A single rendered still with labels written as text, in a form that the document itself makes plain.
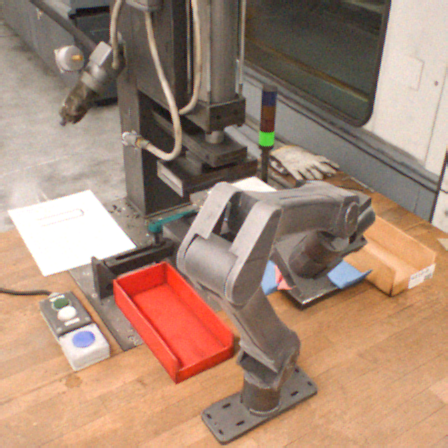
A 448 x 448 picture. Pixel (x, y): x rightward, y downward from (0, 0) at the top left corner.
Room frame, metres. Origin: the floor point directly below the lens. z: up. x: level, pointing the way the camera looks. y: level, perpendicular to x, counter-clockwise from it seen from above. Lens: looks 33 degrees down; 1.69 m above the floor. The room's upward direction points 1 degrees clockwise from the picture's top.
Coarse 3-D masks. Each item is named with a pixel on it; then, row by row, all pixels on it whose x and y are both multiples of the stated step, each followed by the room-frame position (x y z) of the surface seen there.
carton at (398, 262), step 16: (384, 224) 1.11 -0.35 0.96; (368, 240) 1.13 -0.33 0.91; (384, 240) 1.10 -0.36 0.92; (400, 240) 1.07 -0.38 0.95; (416, 240) 1.04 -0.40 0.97; (352, 256) 1.03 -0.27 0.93; (368, 256) 0.99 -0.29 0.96; (384, 256) 1.07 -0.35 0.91; (400, 256) 1.06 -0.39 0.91; (416, 256) 1.03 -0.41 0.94; (432, 256) 1.00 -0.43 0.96; (384, 272) 0.95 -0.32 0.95; (400, 272) 1.01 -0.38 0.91; (416, 272) 1.01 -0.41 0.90; (432, 272) 1.00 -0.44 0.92; (384, 288) 0.94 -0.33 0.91; (400, 288) 0.95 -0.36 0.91
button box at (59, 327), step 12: (0, 288) 0.92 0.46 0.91; (48, 300) 0.86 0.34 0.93; (72, 300) 0.86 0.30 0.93; (48, 312) 0.83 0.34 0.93; (84, 312) 0.83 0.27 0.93; (48, 324) 0.82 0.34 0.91; (60, 324) 0.80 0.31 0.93; (72, 324) 0.80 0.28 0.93; (84, 324) 0.80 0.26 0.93; (60, 336) 0.77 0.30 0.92
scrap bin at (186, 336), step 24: (168, 264) 0.95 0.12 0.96; (120, 288) 0.87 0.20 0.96; (144, 288) 0.92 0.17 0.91; (168, 288) 0.93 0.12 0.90; (144, 312) 0.86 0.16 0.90; (168, 312) 0.86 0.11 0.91; (192, 312) 0.86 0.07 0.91; (144, 336) 0.78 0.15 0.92; (168, 336) 0.80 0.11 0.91; (192, 336) 0.80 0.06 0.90; (216, 336) 0.79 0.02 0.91; (168, 360) 0.70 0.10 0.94; (192, 360) 0.74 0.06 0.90; (216, 360) 0.73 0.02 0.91
